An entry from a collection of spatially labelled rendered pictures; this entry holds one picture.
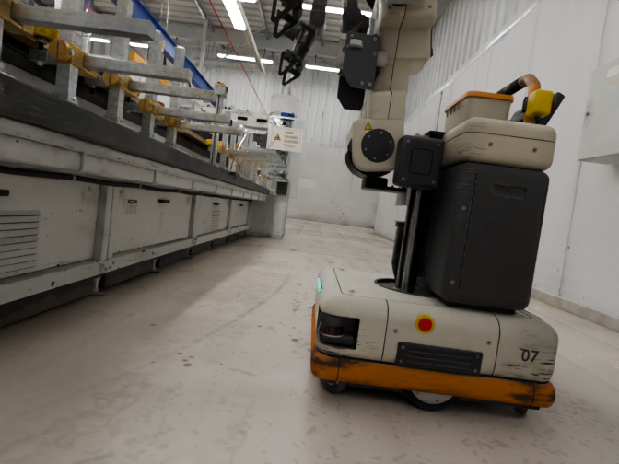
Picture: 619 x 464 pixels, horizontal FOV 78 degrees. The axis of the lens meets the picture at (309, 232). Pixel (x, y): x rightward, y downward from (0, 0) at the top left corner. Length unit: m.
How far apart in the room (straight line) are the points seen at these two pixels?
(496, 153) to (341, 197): 10.85
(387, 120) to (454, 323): 0.63
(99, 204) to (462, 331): 1.51
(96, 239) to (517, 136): 1.64
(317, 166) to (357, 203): 1.68
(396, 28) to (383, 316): 0.88
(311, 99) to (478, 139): 11.33
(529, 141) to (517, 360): 0.59
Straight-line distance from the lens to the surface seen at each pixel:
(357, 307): 1.06
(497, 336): 1.17
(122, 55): 1.49
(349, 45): 1.28
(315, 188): 11.91
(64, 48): 1.24
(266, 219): 5.74
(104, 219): 1.89
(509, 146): 1.18
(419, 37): 1.39
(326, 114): 12.27
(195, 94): 1.42
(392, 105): 1.27
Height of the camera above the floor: 0.51
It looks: 3 degrees down
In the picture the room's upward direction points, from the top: 7 degrees clockwise
